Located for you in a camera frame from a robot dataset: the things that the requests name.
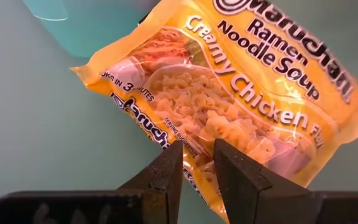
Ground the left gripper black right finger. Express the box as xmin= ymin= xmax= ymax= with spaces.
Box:
xmin=214 ymin=138 xmax=358 ymax=224

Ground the yellow Maruchan noodle packet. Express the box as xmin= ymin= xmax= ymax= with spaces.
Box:
xmin=70 ymin=0 xmax=358 ymax=223

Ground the teal plastic bin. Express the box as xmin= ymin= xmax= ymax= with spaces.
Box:
xmin=22 ymin=0 xmax=158 ymax=59

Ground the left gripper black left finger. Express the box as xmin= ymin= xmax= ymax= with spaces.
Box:
xmin=0 ymin=139 xmax=184 ymax=224

